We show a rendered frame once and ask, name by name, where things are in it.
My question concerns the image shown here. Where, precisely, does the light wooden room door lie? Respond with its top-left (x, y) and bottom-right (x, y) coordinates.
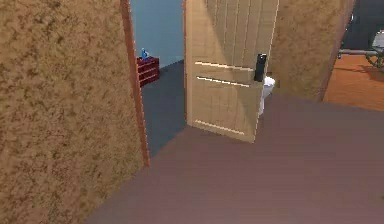
top-left (184, 0), bottom-right (280, 144)

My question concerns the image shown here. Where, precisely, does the red chest of drawers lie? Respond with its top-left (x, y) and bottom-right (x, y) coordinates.
top-left (136, 56), bottom-right (161, 88)

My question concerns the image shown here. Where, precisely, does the white toilet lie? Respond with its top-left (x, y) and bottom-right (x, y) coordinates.
top-left (258, 76), bottom-right (277, 117)

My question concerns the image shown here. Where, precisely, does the black door handle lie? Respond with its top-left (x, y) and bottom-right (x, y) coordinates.
top-left (253, 53), bottom-right (268, 83)

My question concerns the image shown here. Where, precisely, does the grey metal frame chair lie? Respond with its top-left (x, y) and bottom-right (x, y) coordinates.
top-left (337, 29), bottom-right (384, 70)

